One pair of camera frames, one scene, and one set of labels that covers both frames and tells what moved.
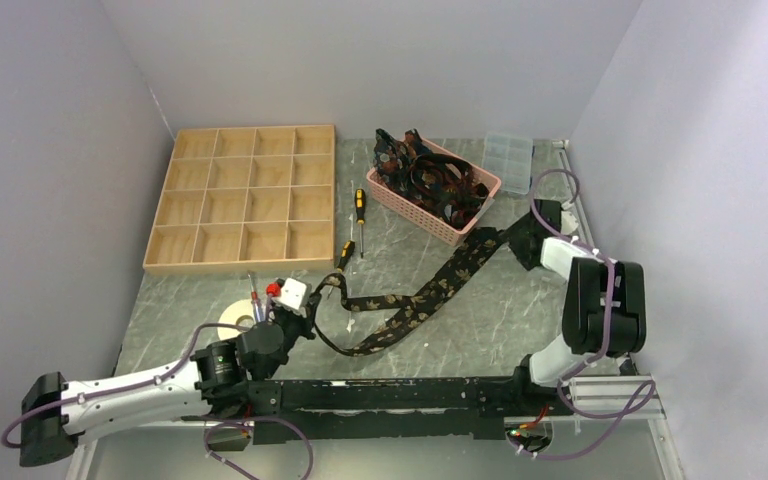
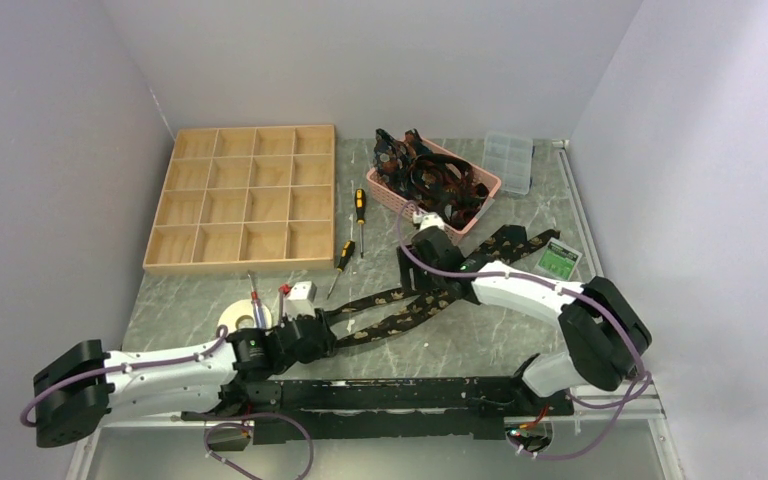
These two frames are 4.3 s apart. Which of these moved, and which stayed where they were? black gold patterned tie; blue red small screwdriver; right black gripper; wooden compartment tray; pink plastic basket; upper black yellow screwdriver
Moved: right black gripper; black gold patterned tie
Stayed: pink plastic basket; blue red small screwdriver; upper black yellow screwdriver; wooden compartment tray
